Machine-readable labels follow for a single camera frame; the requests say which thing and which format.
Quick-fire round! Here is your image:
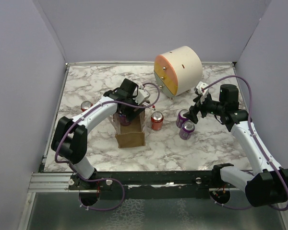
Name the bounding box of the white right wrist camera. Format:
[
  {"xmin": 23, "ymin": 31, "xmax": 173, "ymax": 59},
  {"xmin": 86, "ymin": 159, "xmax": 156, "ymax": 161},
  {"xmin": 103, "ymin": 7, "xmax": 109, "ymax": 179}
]
[{"xmin": 194, "ymin": 81, "xmax": 209, "ymax": 96}]

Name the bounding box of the canvas bag with cat print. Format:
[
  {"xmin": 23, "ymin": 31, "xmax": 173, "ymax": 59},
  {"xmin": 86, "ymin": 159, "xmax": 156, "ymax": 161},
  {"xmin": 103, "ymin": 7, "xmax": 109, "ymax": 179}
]
[{"xmin": 110, "ymin": 111, "xmax": 145, "ymax": 149}]

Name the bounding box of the cream round drawer cabinet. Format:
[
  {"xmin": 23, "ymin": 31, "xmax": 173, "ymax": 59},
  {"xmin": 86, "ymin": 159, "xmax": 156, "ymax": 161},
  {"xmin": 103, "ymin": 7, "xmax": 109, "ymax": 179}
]
[{"xmin": 154, "ymin": 46, "xmax": 203, "ymax": 98}]

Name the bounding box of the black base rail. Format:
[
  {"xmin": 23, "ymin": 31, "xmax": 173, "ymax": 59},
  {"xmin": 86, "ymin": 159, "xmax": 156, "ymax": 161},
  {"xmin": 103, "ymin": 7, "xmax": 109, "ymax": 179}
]
[{"xmin": 38, "ymin": 155, "xmax": 240, "ymax": 201}]

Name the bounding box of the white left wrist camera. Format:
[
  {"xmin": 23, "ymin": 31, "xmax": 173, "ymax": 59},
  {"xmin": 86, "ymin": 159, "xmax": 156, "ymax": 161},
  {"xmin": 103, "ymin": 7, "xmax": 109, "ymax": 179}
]
[{"xmin": 132, "ymin": 85, "xmax": 150, "ymax": 105}]

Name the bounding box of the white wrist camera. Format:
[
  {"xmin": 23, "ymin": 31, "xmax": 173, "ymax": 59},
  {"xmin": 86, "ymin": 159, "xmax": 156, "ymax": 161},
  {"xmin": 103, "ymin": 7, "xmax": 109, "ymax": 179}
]
[
  {"xmin": 194, "ymin": 81, "xmax": 209, "ymax": 96},
  {"xmin": 132, "ymin": 85, "xmax": 150, "ymax": 105}
]

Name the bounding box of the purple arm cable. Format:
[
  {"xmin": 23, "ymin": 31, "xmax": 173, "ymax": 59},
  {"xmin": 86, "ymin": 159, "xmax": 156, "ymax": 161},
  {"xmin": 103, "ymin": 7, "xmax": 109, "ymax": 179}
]
[
  {"xmin": 203, "ymin": 75, "xmax": 288, "ymax": 211},
  {"xmin": 54, "ymin": 82, "xmax": 162, "ymax": 211}
]

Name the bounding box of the purple soda can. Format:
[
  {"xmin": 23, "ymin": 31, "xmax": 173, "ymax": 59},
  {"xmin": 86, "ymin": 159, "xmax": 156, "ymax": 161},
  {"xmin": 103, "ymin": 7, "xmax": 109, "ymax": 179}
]
[
  {"xmin": 179, "ymin": 120, "xmax": 195, "ymax": 140},
  {"xmin": 118, "ymin": 112, "xmax": 131, "ymax": 126},
  {"xmin": 176, "ymin": 109, "xmax": 189, "ymax": 128}
]

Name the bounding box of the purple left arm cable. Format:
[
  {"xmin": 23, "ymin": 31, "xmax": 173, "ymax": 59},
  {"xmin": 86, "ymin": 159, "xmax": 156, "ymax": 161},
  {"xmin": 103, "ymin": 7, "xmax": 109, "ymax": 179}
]
[{"xmin": 54, "ymin": 82, "xmax": 162, "ymax": 211}]

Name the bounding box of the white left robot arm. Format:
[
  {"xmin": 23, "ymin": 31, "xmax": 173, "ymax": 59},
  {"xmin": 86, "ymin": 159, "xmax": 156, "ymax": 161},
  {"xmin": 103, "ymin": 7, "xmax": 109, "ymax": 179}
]
[{"xmin": 51, "ymin": 79, "xmax": 150, "ymax": 189}]

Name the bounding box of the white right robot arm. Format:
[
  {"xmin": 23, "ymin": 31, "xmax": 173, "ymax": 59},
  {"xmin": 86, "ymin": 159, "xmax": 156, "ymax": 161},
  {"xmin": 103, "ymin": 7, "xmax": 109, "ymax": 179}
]
[{"xmin": 185, "ymin": 82, "xmax": 288, "ymax": 211}]

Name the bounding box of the red soda can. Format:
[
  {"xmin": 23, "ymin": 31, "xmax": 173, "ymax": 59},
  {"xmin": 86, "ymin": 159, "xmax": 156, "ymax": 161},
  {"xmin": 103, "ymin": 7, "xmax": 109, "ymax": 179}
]
[
  {"xmin": 81, "ymin": 101, "xmax": 93, "ymax": 112},
  {"xmin": 151, "ymin": 111, "xmax": 164, "ymax": 131}
]

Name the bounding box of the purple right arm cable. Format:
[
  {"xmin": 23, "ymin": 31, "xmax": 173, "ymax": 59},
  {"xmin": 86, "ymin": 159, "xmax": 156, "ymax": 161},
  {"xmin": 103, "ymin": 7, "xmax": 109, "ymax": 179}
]
[{"xmin": 203, "ymin": 75, "xmax": 288, "ymax": 211}]

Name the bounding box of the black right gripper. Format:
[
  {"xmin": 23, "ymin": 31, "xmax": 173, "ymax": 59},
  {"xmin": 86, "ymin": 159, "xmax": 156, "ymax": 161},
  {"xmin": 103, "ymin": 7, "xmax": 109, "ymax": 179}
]
[{"xmin": 184, "ymin": 91, "xmax": 226, "ymax": 123}]

